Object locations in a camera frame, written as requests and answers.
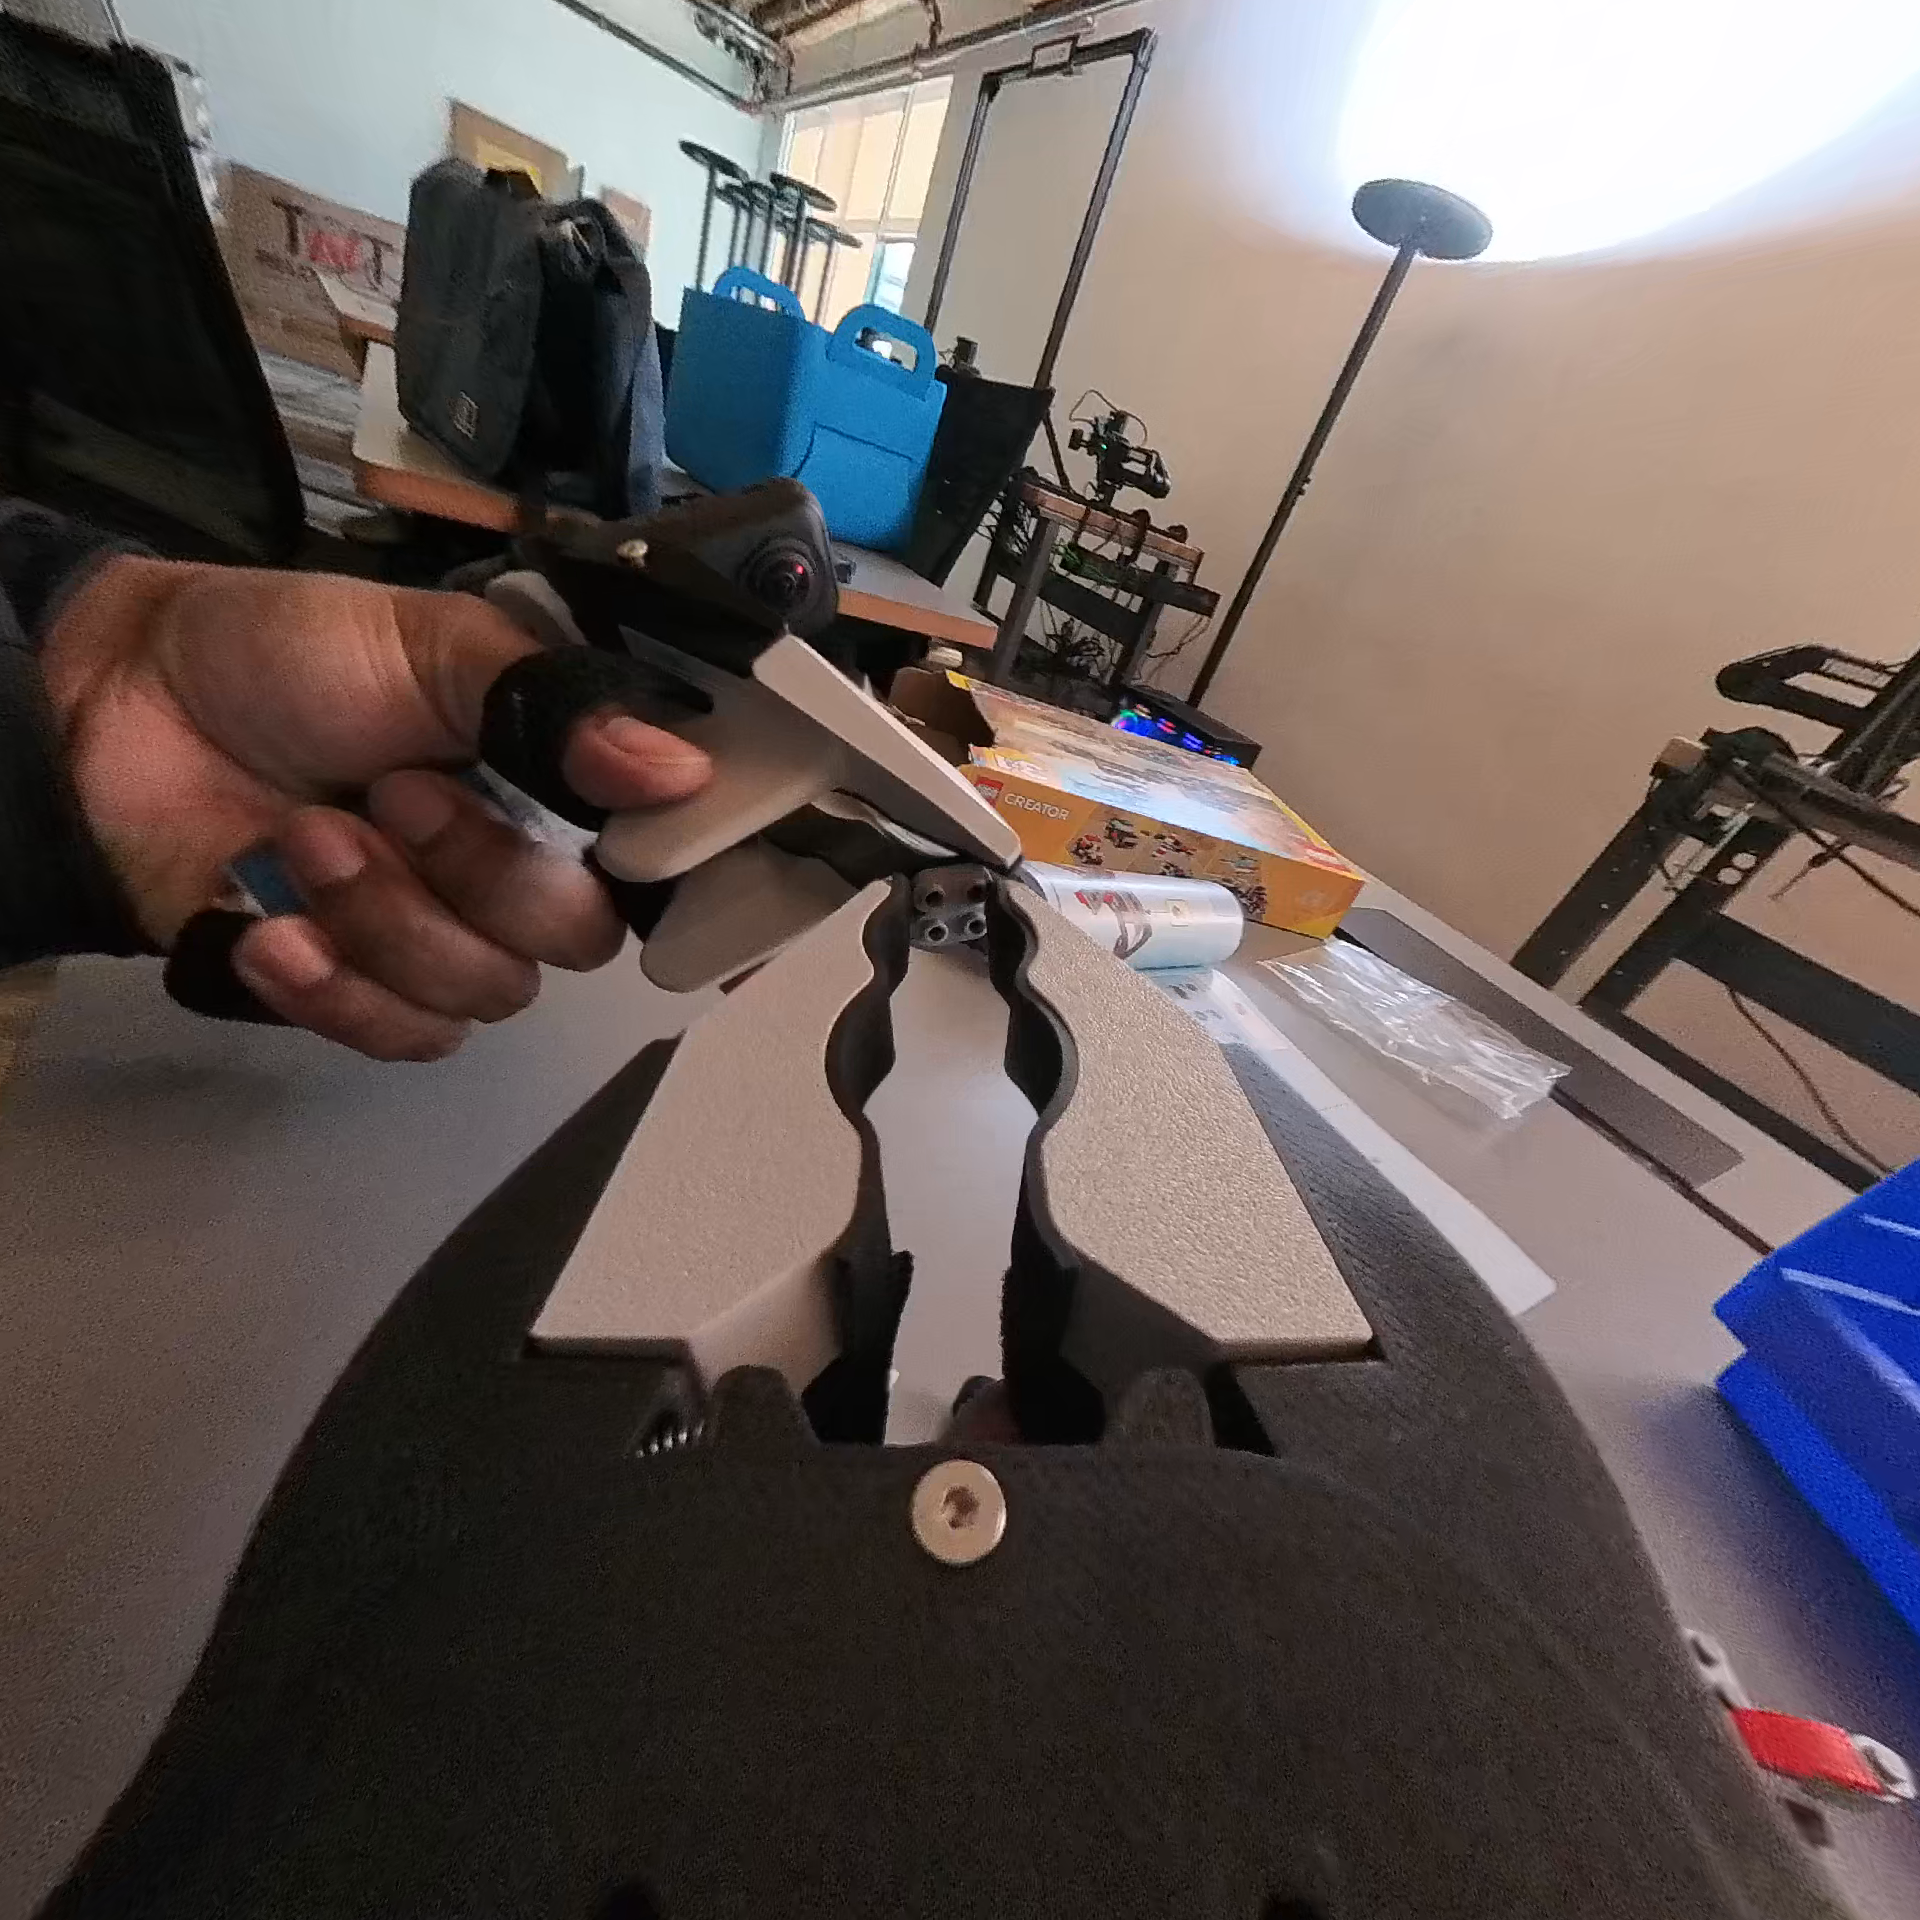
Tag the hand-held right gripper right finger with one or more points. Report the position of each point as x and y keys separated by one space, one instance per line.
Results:
x=1202 y=1200

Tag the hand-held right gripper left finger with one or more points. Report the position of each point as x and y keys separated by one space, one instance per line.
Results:
x=707 y=1200

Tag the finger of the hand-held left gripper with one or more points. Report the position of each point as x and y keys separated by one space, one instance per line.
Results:
x=872 y=750
x=750 y=916

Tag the small grey toy piece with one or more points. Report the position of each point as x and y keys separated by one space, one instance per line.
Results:
x=951 y=910

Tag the red white toy brick airplane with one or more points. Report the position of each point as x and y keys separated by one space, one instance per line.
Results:
x=1802 y=1740

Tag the person's left forearm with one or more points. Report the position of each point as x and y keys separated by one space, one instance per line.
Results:
x=47 y=750

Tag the wooden top office desk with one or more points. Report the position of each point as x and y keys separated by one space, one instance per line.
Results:
x=901 y=601

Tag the grey desk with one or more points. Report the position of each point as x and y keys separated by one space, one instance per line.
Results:
x=211 y=1261

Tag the person's left hand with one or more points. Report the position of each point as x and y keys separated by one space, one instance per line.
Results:
x=270 y=781

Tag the blue felt bag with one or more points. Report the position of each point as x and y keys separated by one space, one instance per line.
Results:
x=813 y=422

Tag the white instruction booklet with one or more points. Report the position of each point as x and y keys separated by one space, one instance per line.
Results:
x=1202 y=960

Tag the clear plastic bag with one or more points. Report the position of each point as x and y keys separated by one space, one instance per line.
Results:
x=1412 y=1037

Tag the black backpack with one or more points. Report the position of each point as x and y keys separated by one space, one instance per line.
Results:
x=526 y=332

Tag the orange toy brick cardboard box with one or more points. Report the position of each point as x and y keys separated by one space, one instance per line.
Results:
x=1171 y=812

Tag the computer with coloured lights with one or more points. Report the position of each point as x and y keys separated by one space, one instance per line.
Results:
x=1190 y=727

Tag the cardboard box with red print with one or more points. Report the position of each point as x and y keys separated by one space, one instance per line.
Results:
x=300 y=257

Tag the black floor lamp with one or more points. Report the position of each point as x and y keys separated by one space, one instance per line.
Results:
x=1336 y=392

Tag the blue plastic bin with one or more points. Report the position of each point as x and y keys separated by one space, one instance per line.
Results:
x=1846 y=1412

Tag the black camera stand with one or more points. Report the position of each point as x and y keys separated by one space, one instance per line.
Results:
x=1106 y=541

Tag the black camera tripod rig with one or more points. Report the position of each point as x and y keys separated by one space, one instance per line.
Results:
x=1756 y=902

